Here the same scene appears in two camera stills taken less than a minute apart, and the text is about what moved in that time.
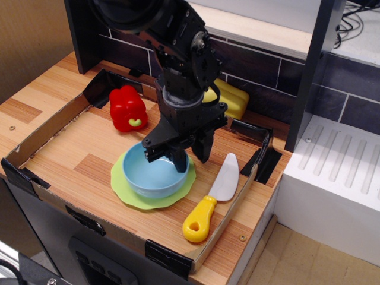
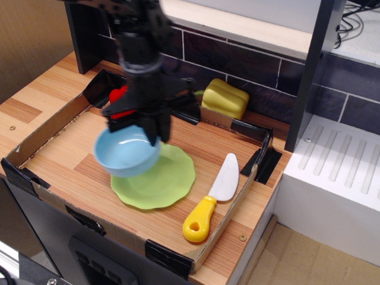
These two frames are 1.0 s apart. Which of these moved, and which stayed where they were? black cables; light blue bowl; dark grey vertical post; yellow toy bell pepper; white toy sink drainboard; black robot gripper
Moved: light blue bowl; black robot gripper
Stayed: yellow toy bell pepper; black cables; white toy sink drainboard; dark grey vertical post
